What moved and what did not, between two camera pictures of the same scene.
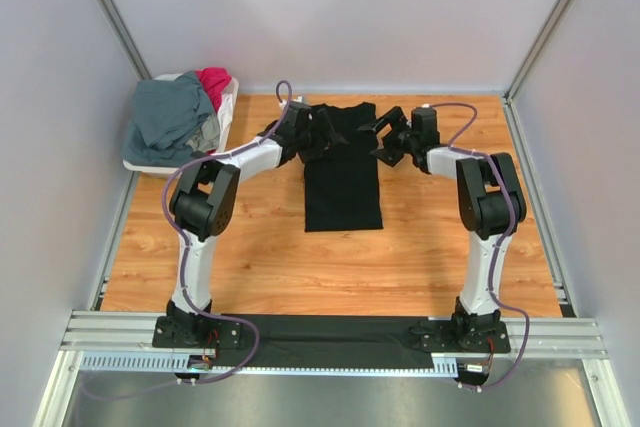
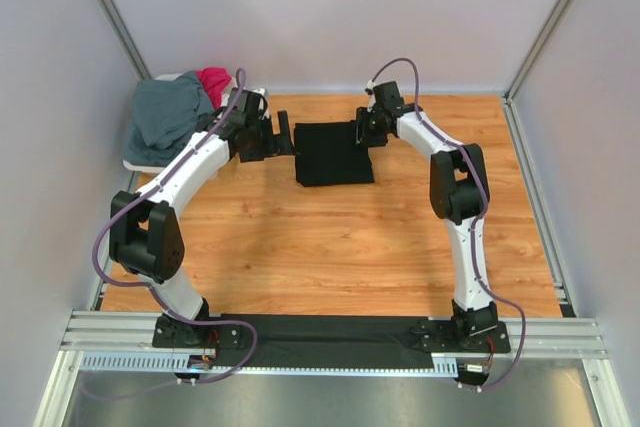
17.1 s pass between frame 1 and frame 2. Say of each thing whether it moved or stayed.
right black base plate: stayed
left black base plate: stayed
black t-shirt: moved
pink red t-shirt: stayed
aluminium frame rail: stayed
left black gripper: moved
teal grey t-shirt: stayed
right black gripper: moved
